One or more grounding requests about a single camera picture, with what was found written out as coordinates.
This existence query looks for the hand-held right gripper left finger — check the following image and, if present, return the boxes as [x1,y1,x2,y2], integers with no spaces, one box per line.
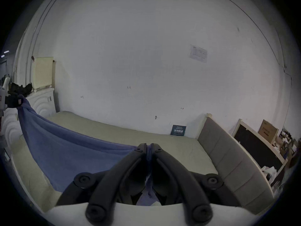
[56,143,148,223]

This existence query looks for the blue garment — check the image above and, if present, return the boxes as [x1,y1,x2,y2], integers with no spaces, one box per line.
[17,94,163,207]

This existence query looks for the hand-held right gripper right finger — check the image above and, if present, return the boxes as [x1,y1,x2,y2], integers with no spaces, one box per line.
[149,143,241,224]

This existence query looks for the black bundle of clothing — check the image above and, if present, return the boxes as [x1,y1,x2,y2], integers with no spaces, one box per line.
[8,82,32,96]

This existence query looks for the white paper sheet on wall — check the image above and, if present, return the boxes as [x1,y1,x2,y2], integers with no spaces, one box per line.
[189,44,208,63]

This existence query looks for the white arched bed footboard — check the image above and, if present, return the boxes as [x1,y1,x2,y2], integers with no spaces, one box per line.
[2,88,57,148]

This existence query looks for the brown cardboard carton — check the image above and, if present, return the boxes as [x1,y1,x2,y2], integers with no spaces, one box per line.
[258,119,279,144]

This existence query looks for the white plastic bag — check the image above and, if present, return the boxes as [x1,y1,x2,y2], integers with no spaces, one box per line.
[261,166,278,183]

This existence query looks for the cream plastic laundry basket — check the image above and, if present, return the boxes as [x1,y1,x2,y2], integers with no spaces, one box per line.
[32,57,56,90]

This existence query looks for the grey padded headboard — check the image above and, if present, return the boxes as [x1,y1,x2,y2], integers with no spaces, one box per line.
[197,113,275,215]

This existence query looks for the dark blue card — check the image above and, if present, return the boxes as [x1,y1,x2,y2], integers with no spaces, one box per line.
[170,125,187,137]

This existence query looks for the bed with beige sheet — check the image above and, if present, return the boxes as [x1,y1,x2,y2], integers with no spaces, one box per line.
[5,111,219,214]

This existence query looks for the black board with white frame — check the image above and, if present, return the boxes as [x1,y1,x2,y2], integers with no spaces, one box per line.
[232,119,288,174]

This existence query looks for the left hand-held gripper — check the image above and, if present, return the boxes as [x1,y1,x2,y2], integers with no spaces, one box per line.
[0,76,24,117]

